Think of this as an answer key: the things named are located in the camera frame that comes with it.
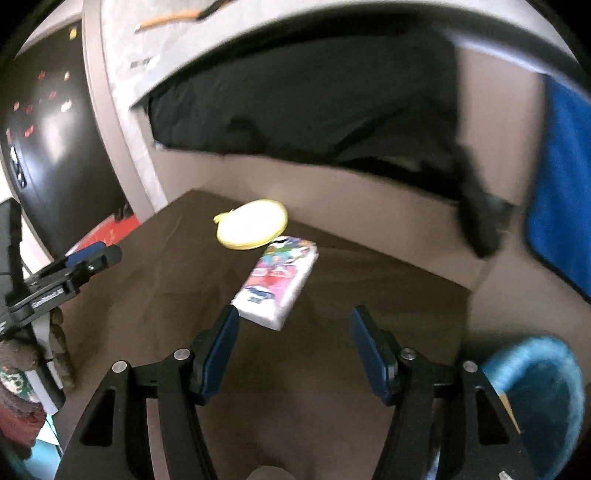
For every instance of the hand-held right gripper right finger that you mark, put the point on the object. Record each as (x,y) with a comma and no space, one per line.
(369,355)

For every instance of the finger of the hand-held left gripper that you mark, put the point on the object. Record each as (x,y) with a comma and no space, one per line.
(85,254)
(104,261)

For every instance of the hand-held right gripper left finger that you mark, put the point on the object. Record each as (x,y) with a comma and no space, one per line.
(221,350)

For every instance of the blue trash bag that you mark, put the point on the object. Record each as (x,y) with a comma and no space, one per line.
(545,397)

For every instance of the person's left hand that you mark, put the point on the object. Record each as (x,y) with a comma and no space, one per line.
(60,350)

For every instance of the red flat item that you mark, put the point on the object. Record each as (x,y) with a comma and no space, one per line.
(115,228)

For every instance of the colourful tissue packet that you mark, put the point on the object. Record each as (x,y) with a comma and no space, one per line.
(277,281)

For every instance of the black board with stickers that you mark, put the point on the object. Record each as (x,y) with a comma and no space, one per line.
(60,138)

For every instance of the yellow round pouch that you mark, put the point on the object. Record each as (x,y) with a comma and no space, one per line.
(254,226)

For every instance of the beige wooden furniture panel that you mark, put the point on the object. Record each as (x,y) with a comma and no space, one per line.
(369,217)

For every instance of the blue towel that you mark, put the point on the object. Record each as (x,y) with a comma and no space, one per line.
(558,207)

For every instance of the orange pencil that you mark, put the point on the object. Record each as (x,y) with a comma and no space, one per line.
(171,19)

